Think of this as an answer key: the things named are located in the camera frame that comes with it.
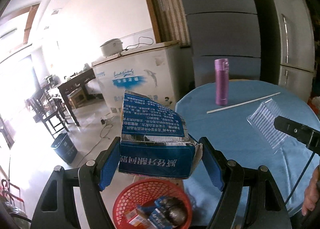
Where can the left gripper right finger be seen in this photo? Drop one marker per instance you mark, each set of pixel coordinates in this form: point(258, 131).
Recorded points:
point(265, 206)

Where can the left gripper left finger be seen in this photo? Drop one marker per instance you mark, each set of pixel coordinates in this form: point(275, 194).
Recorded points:
point(56, 207)

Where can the clear plastic tray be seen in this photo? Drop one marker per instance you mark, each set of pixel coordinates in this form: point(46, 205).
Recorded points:
point(262, 121)

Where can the red orange medicine box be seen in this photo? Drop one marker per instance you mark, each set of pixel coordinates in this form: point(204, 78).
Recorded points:
point(136, 217)

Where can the black plastic bag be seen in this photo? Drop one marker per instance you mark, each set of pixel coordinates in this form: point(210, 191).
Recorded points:
point(173, 209)

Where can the small blue torn box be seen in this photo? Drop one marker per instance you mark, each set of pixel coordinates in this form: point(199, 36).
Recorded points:
point(155, 216)

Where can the blue toothpaste box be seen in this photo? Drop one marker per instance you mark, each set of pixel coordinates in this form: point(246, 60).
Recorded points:
point(155, 141)

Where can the red mesh trash basket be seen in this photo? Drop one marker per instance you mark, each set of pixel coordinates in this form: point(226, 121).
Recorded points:
point(143, 193)

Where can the person's right hand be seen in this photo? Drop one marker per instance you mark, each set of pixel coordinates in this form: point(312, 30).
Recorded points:
point(311, 194)

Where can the dark blue waste bin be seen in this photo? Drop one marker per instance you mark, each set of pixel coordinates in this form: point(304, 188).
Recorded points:
point(64, 148)

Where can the white thin stick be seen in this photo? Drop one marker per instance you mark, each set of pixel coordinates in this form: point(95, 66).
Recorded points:
point(243, 103)

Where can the silver refrigerator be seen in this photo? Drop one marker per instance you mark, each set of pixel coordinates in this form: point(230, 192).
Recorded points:
point(288, 46)

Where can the dark wooden chair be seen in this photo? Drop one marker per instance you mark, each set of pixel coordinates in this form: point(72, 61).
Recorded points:
point(47, 111)

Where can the purple thermos bottle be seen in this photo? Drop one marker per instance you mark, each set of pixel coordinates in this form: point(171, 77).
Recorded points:
point(221, 81)

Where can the dark wooden table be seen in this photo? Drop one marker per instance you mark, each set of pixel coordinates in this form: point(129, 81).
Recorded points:
point(67, 87)

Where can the grey cabinet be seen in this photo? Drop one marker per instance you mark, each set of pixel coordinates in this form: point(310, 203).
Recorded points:
point(224, 29)

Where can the white chest freezer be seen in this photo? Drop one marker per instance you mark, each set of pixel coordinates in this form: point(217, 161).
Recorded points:
point(149, 70)

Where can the white rice cooker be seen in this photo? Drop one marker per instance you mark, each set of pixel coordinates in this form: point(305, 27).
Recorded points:
point(111, 47)

